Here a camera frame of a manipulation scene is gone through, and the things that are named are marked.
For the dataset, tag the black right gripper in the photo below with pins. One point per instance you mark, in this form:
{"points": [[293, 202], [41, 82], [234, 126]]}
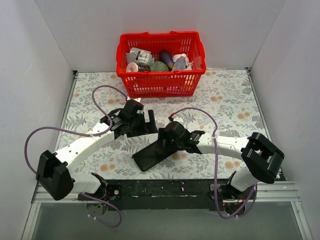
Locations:
{"points": [[163, 139]]}

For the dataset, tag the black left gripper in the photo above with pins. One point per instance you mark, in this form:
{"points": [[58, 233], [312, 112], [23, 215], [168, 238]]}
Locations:
{"points": [[144, 124]]}

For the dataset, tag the black zip tool case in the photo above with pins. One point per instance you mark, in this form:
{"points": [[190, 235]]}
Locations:
{"points": [[153, 154]]}

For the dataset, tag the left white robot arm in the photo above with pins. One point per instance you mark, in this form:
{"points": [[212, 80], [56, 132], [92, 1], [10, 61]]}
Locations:
{"points": [[55, 168]]}

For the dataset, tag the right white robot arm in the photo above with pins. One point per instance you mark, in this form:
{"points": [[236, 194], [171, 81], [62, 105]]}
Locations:
{"points": [[262, 158]]}

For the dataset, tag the red plastic shopping basket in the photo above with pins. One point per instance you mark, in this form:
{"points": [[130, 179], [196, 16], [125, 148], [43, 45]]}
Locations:
{"points": [[161, 84]]}

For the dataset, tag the floral table mat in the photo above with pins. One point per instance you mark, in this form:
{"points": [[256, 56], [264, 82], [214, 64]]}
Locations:
{"points": [[223, 100]]}

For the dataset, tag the green round melon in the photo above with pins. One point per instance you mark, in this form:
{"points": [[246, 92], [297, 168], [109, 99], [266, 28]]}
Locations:
{"points": [[158, 67]]}

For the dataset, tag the white paper cup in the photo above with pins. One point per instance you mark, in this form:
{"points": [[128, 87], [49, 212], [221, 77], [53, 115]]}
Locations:
{"points": [[132, 67]]}

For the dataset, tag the white pump bottle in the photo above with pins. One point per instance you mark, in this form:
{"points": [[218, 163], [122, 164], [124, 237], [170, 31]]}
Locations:
{"points": [[189, 66]]}

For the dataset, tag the clear plastic bottle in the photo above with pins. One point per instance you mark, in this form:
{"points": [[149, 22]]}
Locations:
{"points": [[180, 64]]}

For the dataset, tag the crumpled silver foil pouch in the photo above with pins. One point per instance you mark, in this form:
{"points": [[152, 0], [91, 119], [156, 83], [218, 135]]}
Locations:
{"points": [[138, 55]]}

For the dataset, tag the purple eggplant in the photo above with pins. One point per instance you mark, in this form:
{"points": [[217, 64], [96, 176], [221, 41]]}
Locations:
{"points": [[166, 58]]}

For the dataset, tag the white bowl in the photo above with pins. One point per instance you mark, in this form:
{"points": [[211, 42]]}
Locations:
{"points": [[177, 56]]}

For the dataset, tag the black table edge rail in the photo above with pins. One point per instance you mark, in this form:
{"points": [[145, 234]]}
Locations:
{"points": [[43, 195]]}

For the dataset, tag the aluminium frame rail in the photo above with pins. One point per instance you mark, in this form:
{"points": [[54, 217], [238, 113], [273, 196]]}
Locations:
{"points": [[280, 192]]}

